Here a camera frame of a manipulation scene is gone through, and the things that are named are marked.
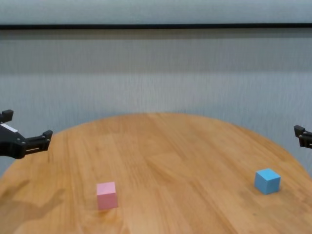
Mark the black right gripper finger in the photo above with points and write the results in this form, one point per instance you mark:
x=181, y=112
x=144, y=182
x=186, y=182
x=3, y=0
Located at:
x=304, y=139

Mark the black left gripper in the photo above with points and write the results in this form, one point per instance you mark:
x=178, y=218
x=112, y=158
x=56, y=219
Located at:
x=11, y=143

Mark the blue building block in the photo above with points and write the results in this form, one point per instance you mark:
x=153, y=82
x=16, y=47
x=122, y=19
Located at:
x=267, y=181

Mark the pink building block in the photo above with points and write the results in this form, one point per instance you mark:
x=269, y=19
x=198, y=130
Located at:
x=107, y=197

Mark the black wall strip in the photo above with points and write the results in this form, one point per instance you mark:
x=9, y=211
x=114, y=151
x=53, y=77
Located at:
x=156, y=26

